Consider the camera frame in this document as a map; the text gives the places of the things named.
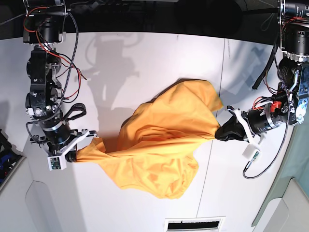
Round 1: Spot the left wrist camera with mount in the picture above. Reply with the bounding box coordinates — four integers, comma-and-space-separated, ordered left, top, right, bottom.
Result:
226, 105, 265, 163

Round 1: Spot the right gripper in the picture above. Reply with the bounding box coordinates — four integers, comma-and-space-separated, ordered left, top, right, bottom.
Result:
30, 119, 84, 162

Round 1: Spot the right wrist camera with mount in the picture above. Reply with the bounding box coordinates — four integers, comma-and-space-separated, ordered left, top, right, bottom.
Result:
47, 130, 98, 171

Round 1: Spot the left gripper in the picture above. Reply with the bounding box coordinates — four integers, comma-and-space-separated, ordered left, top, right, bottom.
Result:
215, 103, 280, 142

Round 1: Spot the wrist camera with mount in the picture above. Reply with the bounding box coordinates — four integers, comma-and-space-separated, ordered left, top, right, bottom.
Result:
47, 130, 98, 171
226, 105, 265, 163

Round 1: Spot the blue black clutter bin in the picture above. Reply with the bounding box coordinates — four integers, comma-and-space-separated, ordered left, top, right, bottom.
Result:
0, 130, 22, 185

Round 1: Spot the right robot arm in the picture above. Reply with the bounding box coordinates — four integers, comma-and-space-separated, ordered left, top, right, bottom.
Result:
23, 0, 86, 170

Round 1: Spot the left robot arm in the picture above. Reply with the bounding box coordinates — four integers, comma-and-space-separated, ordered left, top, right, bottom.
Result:
215, 0, 309, 141

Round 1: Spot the green cloth at right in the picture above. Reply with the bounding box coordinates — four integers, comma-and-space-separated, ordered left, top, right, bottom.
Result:
252, 123, 309, 227

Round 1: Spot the white table slot vent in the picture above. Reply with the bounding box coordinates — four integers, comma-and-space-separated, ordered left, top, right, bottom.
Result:
164, 216, 225, 232

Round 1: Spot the orange t-shirt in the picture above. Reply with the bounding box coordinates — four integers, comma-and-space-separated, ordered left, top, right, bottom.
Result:
77, 79, 223, 199

